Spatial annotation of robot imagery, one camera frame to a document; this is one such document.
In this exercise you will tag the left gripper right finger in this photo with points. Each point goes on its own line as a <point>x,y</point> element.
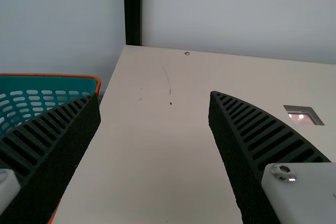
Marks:
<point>262,161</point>

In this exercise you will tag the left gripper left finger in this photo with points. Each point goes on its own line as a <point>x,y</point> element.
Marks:
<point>52,150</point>

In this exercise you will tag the teal shopping basket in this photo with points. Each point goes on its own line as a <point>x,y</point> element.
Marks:
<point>39,85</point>

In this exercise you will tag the black post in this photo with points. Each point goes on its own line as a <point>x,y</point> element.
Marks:
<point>132,9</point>

